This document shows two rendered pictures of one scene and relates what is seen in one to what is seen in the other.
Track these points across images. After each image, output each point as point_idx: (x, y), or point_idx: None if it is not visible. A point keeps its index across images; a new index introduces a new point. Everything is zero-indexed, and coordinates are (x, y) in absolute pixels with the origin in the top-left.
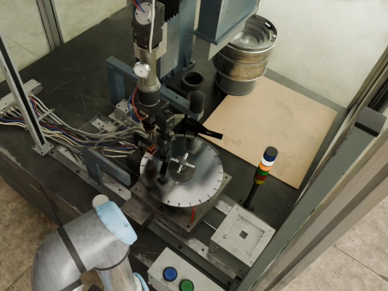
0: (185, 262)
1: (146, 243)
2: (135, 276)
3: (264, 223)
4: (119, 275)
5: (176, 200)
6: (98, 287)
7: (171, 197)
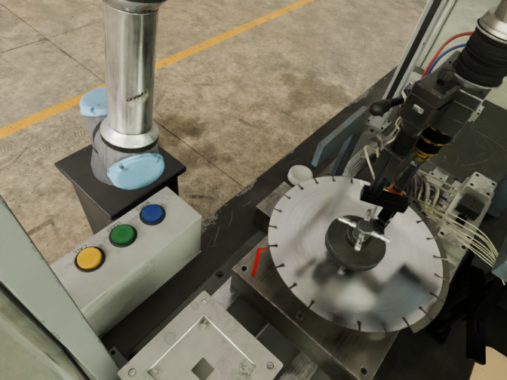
0: (167, 240)
1: (233, 228)
2: (145, 142)
3: None
4: (104, 39)
5: (283, 223)
6: (179, 170)
7: (287, 216)
